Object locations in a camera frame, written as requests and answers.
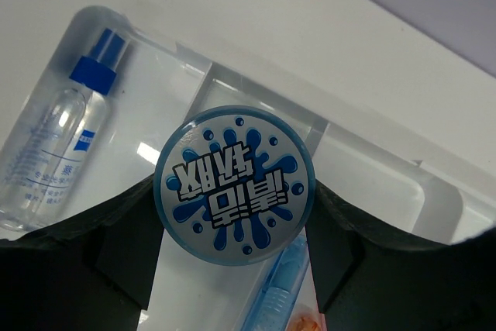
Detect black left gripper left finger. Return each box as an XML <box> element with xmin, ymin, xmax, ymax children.
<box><xmin>1</xmin><ymin>176</ymin><xmax>164</xmax><ymax>330</ymax></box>

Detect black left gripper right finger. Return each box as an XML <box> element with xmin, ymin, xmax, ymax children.
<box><xmin>305</xmin><ymin>184</ymin><xmax>495</xmax><ymax>330</ymax></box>

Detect orange eraser case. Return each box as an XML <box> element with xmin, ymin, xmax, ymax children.
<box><xmin>286</xmin><ymin>266</ymin><xmax>322</xmax><ymax>330</ymax></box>

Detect blue translucent eraser case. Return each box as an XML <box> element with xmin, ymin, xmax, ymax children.
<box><xmin>241</xmin><ymin>234</ymin><xmax>309</xmax><ymax>331</ymax></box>

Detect clear bottle blue cap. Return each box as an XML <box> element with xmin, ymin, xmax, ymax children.
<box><xmin>1</xmin><ymin>29</ymin><xmax>127</xmax><ymax>231</ymax></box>

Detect blue jar sideways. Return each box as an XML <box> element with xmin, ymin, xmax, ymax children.
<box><xmin>153</xmin><ymin>105</ymin><xmax>316</xmax><ymax>266</ymax></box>

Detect white divided organizer tray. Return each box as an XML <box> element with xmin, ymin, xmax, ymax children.
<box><xmin>0</xmin><ymin>5</ymin><xmax>496</xmax><ymax>331</ymax></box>

